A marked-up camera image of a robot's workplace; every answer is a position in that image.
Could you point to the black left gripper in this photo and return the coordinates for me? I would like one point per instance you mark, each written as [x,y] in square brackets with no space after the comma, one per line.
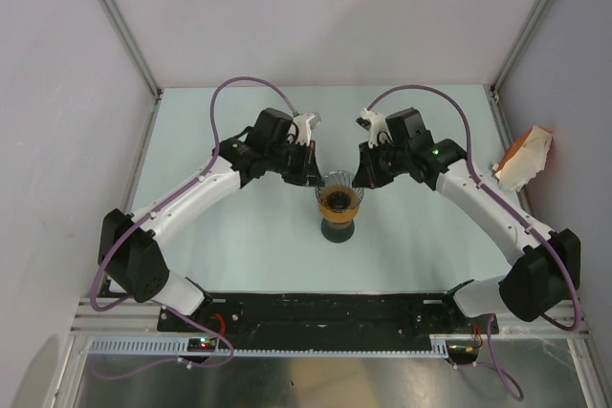
[308,176]

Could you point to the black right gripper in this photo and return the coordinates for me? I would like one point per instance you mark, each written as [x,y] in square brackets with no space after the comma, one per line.
[366,156]

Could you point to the smoked glass dripper cone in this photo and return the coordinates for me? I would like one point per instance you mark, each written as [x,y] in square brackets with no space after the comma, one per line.
[338,201]

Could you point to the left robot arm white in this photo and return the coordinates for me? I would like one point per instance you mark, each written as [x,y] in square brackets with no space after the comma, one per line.
[131,245]

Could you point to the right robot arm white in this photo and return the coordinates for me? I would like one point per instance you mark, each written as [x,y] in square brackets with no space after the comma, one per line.
[545,264]

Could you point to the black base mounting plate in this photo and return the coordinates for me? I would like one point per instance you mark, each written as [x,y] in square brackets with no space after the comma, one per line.
[329,320]

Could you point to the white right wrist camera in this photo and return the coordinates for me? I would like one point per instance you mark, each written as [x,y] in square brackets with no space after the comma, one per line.
[376,126]

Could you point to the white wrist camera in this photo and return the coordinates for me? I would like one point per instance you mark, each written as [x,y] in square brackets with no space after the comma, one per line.
[376,126]
[302,127]

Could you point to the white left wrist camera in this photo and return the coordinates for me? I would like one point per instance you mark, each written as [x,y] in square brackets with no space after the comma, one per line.
[302,127]

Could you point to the grey slotted cable duct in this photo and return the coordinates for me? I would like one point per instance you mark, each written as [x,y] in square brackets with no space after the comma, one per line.
[193,346]

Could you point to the aluminium frame rail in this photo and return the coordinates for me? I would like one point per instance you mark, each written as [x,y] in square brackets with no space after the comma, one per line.
[127,318]

